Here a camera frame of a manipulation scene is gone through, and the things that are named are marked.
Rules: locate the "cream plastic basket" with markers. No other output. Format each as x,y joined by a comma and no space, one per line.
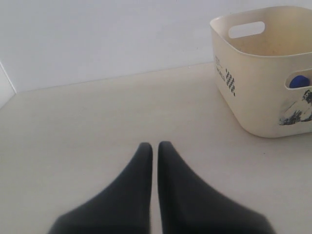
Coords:
256,55

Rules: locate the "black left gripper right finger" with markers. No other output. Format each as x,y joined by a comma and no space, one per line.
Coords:
188,205

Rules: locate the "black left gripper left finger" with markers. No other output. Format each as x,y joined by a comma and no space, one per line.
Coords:
123,207

